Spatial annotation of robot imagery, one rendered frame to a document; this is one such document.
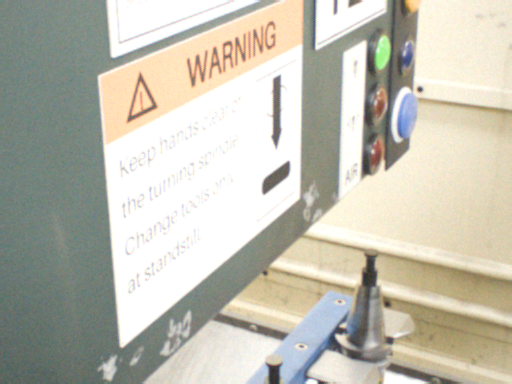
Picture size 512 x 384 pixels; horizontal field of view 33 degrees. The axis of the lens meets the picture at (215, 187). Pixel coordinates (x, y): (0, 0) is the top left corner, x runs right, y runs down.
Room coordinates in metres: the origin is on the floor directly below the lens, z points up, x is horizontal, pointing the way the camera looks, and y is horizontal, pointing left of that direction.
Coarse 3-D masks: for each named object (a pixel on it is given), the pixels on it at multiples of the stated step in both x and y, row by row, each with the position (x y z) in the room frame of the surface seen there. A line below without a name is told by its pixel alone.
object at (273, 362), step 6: (270, 360) 0.61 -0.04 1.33; (276, 360) 0.61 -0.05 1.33; (282, 360) 0.61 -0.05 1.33; (270, 366) 0.61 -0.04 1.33; (276, 366) 0.60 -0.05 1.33; (270, 372) 0.61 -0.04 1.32; (276, 372) 0.61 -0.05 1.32; (264, 378) 0.61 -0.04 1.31; (270, 378) 0.61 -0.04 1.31; (276, 378) 0.61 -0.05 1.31; (282, 378) 0.61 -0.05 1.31
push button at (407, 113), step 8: (408, 96) 0.53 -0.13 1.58; (416, 96) 0.54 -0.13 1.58; (400, 104) 0.53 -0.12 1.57; (408, 104) 0.53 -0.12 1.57; (416, 104) 0.54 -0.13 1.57; (400, 112) 0.53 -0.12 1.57; (408, 112) 0.53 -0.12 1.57; (416, 112) 0.54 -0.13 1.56; (400, 120) 0.52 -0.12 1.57; (408, 120) 0.53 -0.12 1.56; (416, 120) 0.54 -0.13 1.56; (400, 128) 0.52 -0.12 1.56; (408, 128) 0.53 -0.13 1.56; (400, 136) 0.53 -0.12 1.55; (408, 136) 0.53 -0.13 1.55
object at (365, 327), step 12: (360, 276) 0.81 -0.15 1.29; (360, 288) 0.79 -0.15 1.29; (372, 288) 0.79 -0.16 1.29; (360, 300) 0.79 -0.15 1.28; (372, 300) 0.79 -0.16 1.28; (348, 312) 0.80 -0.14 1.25; (360, 312) 0.79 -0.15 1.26; (372, 312) 0.78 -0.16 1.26; (348, 324) 0.80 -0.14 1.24; (360, 324) 0.78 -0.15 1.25; (372, 324) 0.78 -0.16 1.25; (348, 336) 0.79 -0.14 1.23; (360, 336) 0.78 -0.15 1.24; (372, 336) 0.78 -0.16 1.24; (384, 336) 0.79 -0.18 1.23
